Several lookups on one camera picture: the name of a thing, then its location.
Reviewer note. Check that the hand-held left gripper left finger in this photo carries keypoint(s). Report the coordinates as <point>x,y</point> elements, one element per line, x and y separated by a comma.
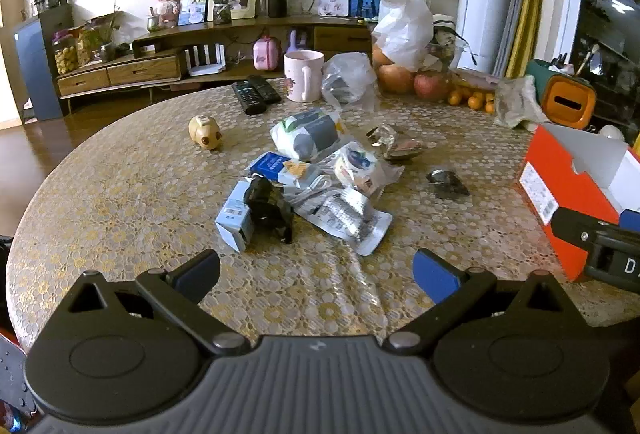
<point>200,273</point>

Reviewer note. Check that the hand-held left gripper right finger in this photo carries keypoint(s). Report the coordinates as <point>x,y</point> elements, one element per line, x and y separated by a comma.
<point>434,279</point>

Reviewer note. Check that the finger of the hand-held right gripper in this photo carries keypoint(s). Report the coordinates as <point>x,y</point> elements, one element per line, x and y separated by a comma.
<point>570,224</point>

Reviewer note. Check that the blue cracker packet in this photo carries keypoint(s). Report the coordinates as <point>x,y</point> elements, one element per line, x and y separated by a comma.
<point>272,166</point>

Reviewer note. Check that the clear wrapper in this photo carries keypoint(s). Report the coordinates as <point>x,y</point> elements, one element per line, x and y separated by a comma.
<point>382,134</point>

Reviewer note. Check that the patterned round desktop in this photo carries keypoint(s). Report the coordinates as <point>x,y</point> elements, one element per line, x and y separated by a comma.
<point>125,194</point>

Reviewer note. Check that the orange cardboard box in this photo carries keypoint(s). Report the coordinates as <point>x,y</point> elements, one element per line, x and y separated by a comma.
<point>555,174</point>

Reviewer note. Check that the small blue white carton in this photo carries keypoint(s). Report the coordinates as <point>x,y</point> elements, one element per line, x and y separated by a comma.
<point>231,221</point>

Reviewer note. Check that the black crumpled wrapper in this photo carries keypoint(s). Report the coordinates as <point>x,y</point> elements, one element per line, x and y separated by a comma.
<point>267,206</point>

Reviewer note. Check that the crumpled silver wrapper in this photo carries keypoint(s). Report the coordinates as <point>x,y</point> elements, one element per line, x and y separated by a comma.
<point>446,183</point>

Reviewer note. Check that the white round object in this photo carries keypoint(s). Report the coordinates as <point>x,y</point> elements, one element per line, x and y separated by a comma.
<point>611,132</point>

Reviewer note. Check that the silver foil packet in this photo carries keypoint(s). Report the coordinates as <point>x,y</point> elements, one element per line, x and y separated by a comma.
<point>345,216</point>

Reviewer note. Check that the orange teal desk organizer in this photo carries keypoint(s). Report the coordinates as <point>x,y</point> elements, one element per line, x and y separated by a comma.
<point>567,101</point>

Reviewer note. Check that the crumpled grey plastic bag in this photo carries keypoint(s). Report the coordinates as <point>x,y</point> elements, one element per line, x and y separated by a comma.
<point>517,101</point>

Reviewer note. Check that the round blue white snack packet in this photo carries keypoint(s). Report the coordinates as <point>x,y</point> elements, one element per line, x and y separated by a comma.
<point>357,166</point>

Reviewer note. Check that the wooden pig figurine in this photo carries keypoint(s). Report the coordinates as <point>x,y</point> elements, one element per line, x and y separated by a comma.
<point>205,131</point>

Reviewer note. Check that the white grey tissue pack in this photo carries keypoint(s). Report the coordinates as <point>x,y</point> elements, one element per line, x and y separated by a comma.
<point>310,133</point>

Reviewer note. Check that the black remote control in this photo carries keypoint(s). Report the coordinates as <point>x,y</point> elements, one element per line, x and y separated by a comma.
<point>265,88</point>
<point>247,97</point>

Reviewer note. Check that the red apple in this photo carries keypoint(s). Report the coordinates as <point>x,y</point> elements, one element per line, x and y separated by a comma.
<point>430,86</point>

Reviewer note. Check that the large orange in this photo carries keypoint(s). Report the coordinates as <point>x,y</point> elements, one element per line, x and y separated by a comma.
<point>395,78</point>

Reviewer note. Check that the wooden TV cabinet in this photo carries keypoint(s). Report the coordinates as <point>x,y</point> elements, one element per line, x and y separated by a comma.
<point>145,71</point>

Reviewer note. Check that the white router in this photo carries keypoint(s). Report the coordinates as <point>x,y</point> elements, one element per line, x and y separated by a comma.
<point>205,61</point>

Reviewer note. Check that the clear plastic bag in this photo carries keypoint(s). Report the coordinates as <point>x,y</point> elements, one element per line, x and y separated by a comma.
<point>350,81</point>

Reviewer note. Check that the pink mug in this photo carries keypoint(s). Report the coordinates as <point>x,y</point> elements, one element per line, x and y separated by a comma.
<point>302,76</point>

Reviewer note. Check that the small orange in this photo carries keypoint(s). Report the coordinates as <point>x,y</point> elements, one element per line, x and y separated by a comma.
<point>381,58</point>

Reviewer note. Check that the pink toy case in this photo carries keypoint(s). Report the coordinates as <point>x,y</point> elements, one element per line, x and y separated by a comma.
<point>266,54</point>

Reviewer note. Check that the purple toy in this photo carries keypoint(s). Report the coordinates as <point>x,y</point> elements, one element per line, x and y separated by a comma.
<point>296,42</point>

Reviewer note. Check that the white plastic bag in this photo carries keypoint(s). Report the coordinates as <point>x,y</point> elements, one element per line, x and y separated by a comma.
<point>402,28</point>

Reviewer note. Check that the small metal cup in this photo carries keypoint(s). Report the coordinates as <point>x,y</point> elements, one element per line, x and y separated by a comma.
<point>153,22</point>

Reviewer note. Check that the snack jar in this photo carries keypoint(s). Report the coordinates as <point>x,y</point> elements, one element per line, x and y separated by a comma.
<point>66,56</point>

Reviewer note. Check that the blue cabinet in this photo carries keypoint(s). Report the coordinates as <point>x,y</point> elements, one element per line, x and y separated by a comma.
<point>37,68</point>

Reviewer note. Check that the black speaker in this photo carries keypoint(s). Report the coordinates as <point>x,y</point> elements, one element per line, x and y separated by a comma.
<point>277,1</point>

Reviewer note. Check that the blue landscape photo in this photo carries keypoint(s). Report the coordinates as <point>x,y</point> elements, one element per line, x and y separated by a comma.
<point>365,3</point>

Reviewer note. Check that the small blue photo frame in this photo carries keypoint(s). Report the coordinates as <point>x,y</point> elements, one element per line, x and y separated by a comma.
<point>192,11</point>

